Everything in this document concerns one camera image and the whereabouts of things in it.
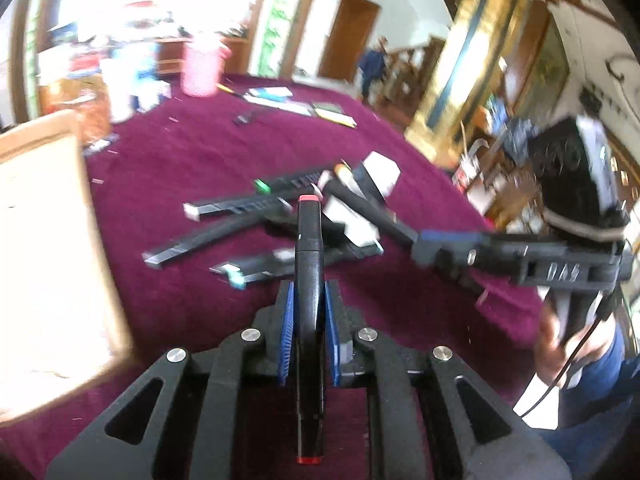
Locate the white round container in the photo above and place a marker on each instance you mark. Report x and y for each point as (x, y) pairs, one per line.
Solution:
(119, 90)

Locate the wooden cabinet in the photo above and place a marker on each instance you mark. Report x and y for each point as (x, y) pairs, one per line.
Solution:
(172, 52)

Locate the brown wooden door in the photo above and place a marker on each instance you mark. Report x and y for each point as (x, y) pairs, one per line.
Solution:
(350, 40)

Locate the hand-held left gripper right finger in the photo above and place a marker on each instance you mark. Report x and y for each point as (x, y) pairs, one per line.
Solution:
(333, 335)

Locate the green flat case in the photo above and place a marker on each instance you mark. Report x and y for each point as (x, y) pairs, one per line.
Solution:
(327, 108)

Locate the black marker with red caps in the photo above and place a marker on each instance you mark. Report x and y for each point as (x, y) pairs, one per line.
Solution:
(308, 270)

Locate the yellow pencil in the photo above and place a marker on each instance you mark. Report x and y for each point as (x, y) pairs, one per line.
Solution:
(340, 120)

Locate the black marker with white caps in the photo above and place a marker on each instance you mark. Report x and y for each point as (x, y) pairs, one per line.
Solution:
(235, 207)

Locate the pink mesh basket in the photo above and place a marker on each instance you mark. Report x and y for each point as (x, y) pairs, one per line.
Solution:
(202, 67)

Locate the blue card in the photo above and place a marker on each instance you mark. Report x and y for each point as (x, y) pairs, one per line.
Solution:
(270, 93)

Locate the bamboo print wall scroll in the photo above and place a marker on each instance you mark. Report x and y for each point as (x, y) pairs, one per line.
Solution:
(275, 20)

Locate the black marker with green caps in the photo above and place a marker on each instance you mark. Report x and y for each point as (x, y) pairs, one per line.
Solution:
(292, 182)

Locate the framed wall painting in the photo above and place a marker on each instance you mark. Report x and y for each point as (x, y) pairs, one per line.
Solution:
(542, 65)

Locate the gold pillar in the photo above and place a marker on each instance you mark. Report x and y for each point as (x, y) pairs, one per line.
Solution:
(470, 50)

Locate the thick black marker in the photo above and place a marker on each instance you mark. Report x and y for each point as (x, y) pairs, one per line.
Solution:
(375, 215)

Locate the black pen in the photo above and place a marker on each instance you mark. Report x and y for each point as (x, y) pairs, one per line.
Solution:
(247, 118)

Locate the person's right hand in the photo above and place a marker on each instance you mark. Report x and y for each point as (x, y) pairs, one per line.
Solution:
(550, 332)

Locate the white plastic object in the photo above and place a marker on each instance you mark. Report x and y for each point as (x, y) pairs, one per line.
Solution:
(357, 227)
(382, 172)

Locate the person's right forearm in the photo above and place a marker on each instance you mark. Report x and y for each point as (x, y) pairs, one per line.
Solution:
(595, 390)

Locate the black marker with teal cap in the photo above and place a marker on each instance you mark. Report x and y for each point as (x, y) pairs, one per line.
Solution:
(260, 267)

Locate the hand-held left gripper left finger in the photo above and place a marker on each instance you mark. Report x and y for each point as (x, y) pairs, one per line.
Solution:
(286, 335)

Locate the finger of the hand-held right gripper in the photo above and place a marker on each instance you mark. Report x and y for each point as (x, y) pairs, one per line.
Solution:
(445, 244)
(462, 280)

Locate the long black marker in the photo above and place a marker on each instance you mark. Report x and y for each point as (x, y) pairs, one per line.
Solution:
(210, 242)

